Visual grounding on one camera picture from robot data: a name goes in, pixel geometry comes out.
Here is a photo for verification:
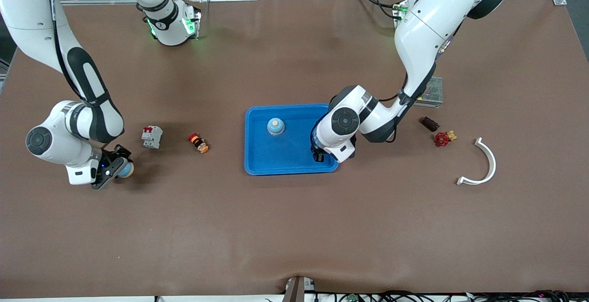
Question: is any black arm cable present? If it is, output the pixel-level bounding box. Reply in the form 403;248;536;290
44;0;99;107
377;21;465;144

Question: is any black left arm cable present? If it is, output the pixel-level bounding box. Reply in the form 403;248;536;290
377;21;465;144

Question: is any black cable bundle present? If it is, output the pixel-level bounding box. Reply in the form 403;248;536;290
318;290;571;302

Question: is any white curved plastic bracket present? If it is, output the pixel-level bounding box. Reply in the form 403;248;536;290
456;137;497;186

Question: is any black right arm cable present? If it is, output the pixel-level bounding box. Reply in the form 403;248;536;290
44;0;99;107

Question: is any blue plastic tray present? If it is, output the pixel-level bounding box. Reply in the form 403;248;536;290
244;104;340;176

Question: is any metal mesh power supply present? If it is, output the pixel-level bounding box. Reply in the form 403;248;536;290
413;75;444;108

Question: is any red orange emergency button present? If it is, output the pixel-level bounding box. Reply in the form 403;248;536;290
188;133;209;154

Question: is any white circuit breaker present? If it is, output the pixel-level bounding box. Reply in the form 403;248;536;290
141;126;163;149

